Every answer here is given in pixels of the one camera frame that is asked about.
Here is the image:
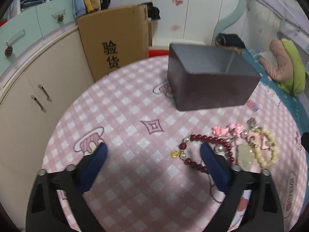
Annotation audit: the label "pale jade pendant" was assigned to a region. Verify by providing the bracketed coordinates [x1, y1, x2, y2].
[236, 144, 255, 171]

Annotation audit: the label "pink star charm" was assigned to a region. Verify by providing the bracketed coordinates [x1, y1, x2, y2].
[246, 131, 269, 150]

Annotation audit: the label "yellow-green bead bracelet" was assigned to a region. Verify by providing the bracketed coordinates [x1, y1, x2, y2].
[248, 127, 278, 169]

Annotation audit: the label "pink bear charm keychain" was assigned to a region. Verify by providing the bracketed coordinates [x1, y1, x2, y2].
[212, 123, 244, 147]

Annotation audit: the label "dark red bead bracelet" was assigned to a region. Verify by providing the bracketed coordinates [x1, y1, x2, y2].
[171, 133, 236, 174]

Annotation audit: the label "dark metal tin box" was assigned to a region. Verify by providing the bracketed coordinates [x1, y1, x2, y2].
[167, 43, 261, 112]

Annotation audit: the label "pink checkered tablecloth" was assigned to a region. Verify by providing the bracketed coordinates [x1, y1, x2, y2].
[42, 57, 308, 231]

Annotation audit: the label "teal patterned bedsheet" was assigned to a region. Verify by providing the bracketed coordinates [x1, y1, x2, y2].
[242, 49, 308, 134]

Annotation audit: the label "beige cabinet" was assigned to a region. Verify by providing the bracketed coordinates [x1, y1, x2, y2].
[1, 28, 94, 229]

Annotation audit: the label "pink and green pillow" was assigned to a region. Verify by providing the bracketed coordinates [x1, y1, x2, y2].
[259, 38, 306, 97]

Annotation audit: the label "folded dark clothes on bed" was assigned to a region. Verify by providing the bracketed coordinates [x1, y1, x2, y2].
[215, 33, 246, 54]

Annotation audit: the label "teal drawer unit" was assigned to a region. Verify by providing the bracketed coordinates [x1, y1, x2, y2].
[1, 0, 74, 74]

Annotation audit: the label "tall cardboard box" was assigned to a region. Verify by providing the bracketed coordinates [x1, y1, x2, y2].
[77, 4, 149, 81]

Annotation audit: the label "red bench with white top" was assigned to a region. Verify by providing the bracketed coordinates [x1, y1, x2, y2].
[148, 38, 170, 58]

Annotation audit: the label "black clothes pile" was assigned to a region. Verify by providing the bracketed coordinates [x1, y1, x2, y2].
[144, 2, 161, 20]

